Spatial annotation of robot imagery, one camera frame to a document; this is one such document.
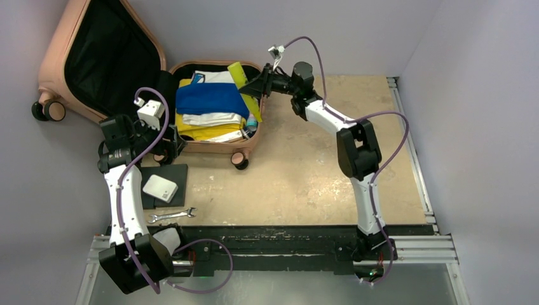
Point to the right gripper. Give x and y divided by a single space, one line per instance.
262 84

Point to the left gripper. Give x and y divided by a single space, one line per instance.
170 148

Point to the yellow cloth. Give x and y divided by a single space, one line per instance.
204 132

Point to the yellow green tube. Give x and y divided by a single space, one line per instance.
240 79

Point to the white teal spray bottle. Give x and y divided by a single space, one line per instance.
250 127

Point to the blue cloth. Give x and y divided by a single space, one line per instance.
204 98

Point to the white shirt blue print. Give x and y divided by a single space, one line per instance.
215 118

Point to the pink suitcase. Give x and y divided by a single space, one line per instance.
100 54

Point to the silver toothpaste box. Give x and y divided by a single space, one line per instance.
228 137

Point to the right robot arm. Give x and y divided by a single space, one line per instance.
359 155

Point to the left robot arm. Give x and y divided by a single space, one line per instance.
135 258

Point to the black flat notebook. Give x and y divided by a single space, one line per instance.
176 173

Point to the white square device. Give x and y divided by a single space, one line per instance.
160 188

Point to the silver wrench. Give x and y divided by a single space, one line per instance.
189 212

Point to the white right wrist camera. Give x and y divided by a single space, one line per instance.
277 53

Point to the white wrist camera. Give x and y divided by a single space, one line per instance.
277 53
150 112

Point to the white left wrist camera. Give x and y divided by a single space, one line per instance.
150 112

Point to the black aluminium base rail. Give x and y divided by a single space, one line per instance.
339 249

